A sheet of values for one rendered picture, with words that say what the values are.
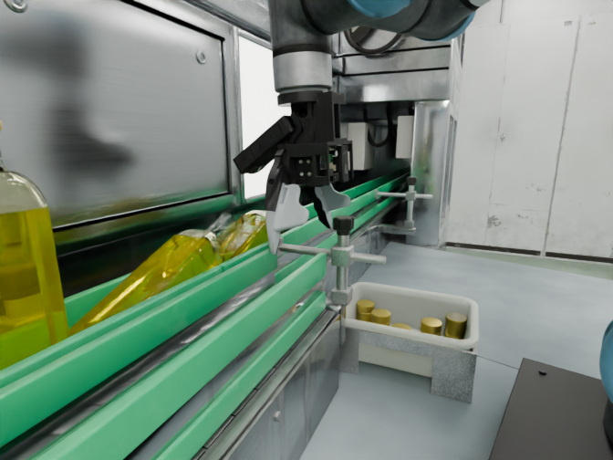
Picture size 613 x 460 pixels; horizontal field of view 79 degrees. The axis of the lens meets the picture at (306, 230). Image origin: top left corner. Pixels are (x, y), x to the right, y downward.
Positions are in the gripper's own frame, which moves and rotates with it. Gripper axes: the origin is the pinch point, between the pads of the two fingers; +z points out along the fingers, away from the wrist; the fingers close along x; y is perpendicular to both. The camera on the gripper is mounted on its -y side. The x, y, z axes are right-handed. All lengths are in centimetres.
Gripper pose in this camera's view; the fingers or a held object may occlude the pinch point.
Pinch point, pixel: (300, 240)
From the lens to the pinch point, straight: 54.1
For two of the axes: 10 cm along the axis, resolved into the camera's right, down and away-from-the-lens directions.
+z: 0.6, 9.7, 2.4
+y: 8.5, 0.7, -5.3
